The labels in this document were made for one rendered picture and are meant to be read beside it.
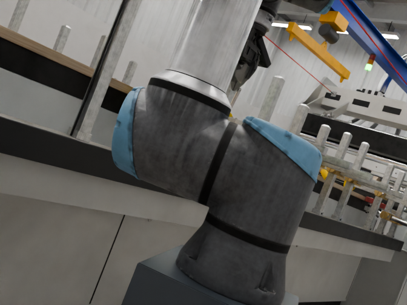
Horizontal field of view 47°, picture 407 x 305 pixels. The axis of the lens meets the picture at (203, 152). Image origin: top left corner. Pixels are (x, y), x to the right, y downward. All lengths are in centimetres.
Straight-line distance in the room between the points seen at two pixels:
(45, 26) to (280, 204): 854
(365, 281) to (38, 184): 325
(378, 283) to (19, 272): 306
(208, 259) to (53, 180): 64
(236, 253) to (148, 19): 968
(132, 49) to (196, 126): 938
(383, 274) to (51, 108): 318
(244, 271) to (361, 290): 343
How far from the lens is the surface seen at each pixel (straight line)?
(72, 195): 133
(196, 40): 79
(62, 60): 142
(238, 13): 80
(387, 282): 408
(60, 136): 120
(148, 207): 152
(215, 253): 74
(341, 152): 247
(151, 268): 73
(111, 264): 181
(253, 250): 74
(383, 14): 1081
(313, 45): 662
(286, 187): 74
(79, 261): 172
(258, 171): 73
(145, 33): 1029
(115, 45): 127
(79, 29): 945
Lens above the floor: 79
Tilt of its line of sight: level
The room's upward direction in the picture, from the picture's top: 21 degrees clockwise
